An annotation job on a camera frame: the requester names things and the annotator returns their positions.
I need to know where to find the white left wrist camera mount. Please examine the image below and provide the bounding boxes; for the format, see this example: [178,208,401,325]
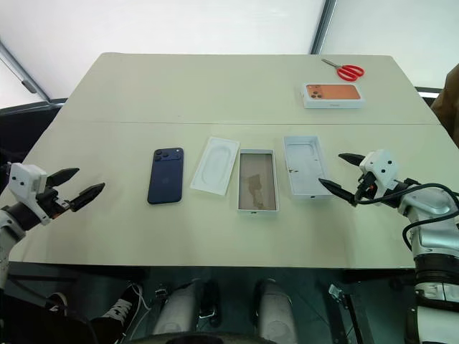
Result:
[7,163,49,226]

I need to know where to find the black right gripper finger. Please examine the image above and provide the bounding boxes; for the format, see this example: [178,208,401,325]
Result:
[338,153,367,167]
[318,177,358,206]

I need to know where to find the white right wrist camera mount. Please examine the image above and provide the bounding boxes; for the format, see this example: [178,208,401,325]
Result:
[359,148,400,191]

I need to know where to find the dark side bench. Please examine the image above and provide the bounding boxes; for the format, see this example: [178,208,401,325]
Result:
[0,96,68,166]
[415,85,459,100]

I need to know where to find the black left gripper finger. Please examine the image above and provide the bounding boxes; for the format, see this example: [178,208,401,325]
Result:
[69,182,106,213]
[45,166,80,188]

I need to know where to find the sealed orange-print phone box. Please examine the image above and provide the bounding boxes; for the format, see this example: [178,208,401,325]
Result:
[300,82,367,110]

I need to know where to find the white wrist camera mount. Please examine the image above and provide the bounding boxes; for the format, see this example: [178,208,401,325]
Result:
[359,148,400,191]
[7,163,49,226]

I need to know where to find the dark window frame bar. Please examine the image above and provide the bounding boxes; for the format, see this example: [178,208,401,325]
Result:
[308,0,339,56]

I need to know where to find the white phone box lid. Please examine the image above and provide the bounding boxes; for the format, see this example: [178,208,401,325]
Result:
[283,134,340,201]

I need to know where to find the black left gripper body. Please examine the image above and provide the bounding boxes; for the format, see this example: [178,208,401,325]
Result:
[34,184,79,220]

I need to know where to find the dark blue smartphone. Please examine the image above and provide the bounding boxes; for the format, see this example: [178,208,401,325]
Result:
[146,146,186,206]

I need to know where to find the red-handled scissors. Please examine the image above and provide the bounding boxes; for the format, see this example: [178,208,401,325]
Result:
[320,57,366,82]

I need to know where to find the white moulded insert tray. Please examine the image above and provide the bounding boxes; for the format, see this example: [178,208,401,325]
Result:
[189,135,241,196]

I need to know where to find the white phone box base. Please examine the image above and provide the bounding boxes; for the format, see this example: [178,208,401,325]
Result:
[237,148,280,215]

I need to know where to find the person in brown clothing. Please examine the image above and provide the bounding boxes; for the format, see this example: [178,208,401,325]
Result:
[429,63,459,127]

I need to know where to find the grey window frame bar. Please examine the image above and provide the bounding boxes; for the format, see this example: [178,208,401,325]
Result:
[0,38,52,102]

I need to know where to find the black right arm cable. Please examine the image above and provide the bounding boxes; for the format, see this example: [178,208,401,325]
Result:
[353,177,459,252]

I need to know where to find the black sneaker white laces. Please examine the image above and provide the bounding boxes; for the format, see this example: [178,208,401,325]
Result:
[89,282,145,335]

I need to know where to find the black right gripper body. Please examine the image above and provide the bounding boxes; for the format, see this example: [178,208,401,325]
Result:
[353,171,378,204]

